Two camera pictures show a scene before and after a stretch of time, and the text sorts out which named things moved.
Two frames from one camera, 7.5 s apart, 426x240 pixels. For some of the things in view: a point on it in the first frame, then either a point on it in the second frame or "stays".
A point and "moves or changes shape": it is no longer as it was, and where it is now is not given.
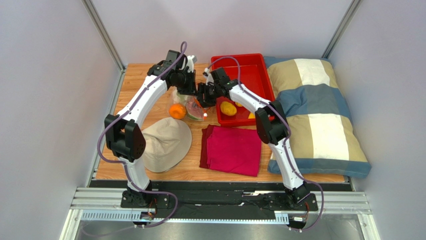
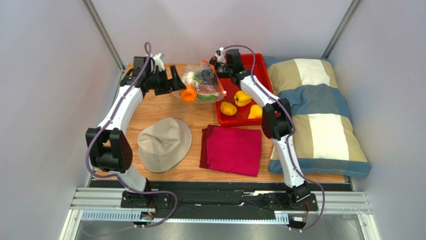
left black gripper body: [186, 82] -> [159, 82]
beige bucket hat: [168, 143] stays
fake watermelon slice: [194, 110] moves or changes shape
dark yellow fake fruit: [228, 108] stays
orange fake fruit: [177, 111] -> [189, 95]
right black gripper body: [204, 96] -> [216, 66]
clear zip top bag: [182, 106] moves or changes shape
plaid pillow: [325, 139] stays
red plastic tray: [254, 80] stays
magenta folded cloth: [234, 150] stays
